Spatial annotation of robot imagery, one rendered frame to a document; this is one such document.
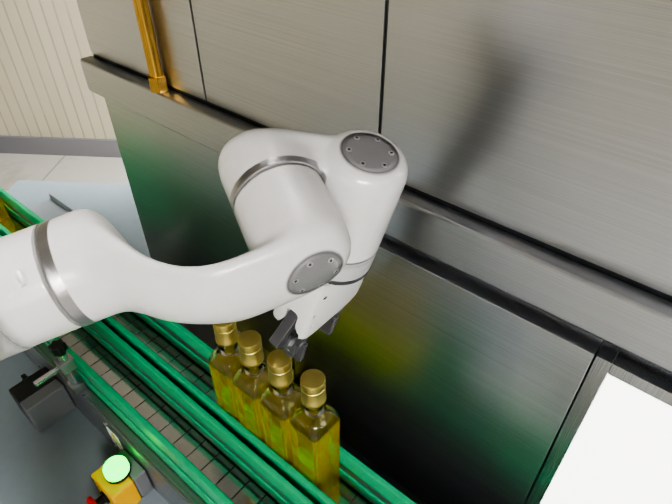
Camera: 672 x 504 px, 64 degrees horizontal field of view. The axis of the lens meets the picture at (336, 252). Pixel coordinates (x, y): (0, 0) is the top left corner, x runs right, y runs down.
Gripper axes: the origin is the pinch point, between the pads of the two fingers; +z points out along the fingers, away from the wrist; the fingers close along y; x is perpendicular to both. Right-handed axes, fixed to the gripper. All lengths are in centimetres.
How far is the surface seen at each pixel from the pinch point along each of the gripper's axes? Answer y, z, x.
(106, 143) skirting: -109, 186, -233
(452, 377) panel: -11.7, 4.5, 16.2
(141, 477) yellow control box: 17, 49, -14
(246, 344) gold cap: 1.6, 11.7, -8.0
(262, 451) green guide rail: 4.5, 30.4, 1.1
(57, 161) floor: -85, 201, -251
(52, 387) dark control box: 18, 55, -43
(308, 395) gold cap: 1.5, 10.0, 3.6
